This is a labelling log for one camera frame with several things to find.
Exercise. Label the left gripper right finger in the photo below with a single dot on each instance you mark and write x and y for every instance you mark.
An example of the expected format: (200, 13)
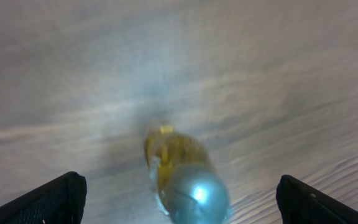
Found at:
(299, 203)

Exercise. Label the yellow liquid bottle silver cap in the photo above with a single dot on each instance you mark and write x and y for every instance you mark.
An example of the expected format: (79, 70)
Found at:
(184, 179)

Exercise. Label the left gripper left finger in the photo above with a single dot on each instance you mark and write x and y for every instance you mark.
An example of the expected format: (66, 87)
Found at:
(60, 201)

